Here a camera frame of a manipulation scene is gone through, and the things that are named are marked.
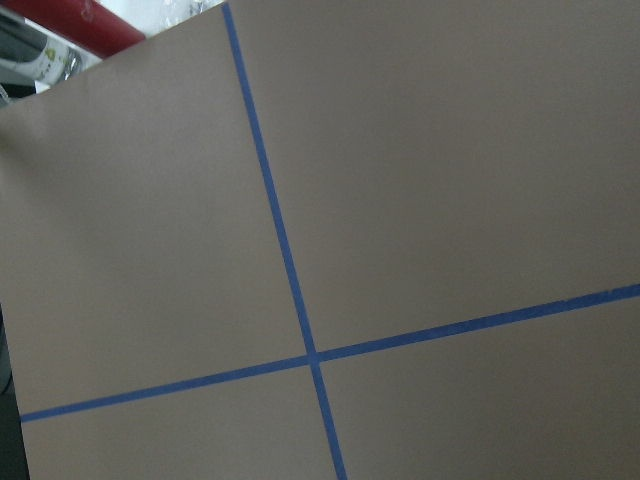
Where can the red cylinder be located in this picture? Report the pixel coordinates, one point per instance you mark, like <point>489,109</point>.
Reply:
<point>88,24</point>

